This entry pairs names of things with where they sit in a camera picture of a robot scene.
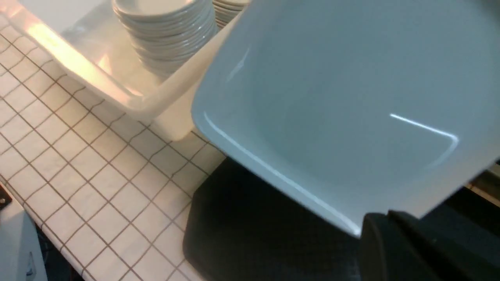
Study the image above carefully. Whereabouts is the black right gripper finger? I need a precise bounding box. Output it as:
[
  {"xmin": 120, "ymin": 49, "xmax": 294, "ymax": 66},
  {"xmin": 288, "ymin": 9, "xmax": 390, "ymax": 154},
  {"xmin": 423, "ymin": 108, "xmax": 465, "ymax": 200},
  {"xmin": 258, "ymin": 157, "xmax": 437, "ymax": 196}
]
[{"xmin": 359, "ymin": 210, "xmax": 500, "ymax": 281}]

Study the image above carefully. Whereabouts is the large white square rice plate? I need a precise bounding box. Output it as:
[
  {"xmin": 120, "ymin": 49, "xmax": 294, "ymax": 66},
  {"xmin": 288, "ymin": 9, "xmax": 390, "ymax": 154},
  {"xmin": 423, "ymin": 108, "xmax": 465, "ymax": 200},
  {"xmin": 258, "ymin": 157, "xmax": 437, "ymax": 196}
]
[{"xmin": 192, "ymin": 0, "xmax": 500, "ymax": 237}]

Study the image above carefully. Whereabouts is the black plastic serving tray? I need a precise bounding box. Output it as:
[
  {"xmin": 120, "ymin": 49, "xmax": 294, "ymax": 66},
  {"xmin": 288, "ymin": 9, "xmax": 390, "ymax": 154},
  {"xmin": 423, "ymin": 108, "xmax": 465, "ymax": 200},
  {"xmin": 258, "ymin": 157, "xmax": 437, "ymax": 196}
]
[{"xmin": 182, "ymin": 157, "xmax": 500, "ymax": 281}]

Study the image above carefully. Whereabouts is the white checkered table cloth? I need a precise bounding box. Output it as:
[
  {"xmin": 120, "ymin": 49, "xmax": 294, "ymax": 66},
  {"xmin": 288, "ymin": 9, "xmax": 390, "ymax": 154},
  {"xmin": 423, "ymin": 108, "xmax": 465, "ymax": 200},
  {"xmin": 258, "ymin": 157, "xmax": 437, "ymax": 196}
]
[{"xmin": 1, "ymin": 14, "xmax": 225, "ymax": 281}]

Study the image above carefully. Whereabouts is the stack of white square plates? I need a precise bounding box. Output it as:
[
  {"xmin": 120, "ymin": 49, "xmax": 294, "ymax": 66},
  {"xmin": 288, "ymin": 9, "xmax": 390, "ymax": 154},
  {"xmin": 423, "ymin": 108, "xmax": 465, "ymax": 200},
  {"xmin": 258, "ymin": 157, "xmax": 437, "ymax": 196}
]
[{"xmin": 212, "ymin": 0, "xmax": 251, "ymax": 30}]

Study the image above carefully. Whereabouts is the stack of white small bowls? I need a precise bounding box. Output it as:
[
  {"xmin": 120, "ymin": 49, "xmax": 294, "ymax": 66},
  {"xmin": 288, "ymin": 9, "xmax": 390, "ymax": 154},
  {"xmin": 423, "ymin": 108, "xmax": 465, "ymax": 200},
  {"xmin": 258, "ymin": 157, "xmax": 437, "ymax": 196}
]
[{"xmin": 111, "ymin": 0, "xmax": 218, "ymax": 77}]

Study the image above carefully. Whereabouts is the large white plastic tub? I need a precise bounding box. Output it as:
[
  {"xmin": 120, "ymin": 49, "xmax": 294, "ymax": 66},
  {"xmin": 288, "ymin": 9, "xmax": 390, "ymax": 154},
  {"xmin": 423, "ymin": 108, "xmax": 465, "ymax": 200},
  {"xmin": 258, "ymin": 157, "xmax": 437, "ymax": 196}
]
[{"xmin": 1, "ymin": 0, "xmax": 241, "ymax": 141}]

